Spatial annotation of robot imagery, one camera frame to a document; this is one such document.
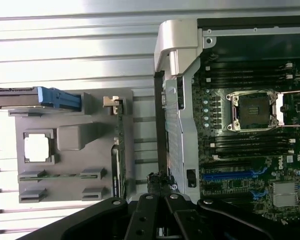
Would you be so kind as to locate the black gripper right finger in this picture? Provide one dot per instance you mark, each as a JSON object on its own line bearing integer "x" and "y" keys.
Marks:
{"x": 182, "y": 220}

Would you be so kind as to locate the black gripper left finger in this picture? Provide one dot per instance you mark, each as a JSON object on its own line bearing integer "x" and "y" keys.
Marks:
{"x": 145, "y": 220}

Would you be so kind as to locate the blue expansion slot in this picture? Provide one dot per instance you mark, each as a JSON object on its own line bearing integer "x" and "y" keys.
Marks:
{"x": 225, "y": 175}

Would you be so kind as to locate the grey parts rack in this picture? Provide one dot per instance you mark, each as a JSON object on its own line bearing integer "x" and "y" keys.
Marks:
{"x": 90, "y": 162}

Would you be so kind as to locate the open dark PC case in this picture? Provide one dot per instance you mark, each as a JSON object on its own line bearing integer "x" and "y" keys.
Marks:
{"x": 180, "y": 140}

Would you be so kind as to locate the green motherboard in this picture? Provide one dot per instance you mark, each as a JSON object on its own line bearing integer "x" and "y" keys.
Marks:
{"x": 265, "y": 170}

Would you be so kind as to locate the silver chipset heatsink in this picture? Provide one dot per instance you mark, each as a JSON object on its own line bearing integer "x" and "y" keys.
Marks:
{"x": 286, "y": 193}

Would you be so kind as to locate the silver CPU chip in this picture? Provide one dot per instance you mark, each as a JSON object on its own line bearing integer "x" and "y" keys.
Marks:
{"x": 37, "y": 147}

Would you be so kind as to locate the CPU socket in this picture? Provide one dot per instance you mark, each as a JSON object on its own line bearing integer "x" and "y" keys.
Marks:
{"x": 252, "y": 110}

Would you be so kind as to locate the metal CPU socket cover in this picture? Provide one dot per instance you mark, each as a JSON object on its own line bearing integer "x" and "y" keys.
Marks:
{"x": 281, "y": 110}

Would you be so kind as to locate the hard disk blue caddy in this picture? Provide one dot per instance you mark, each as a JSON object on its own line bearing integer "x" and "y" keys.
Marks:
{"x": 15, "y": 100}

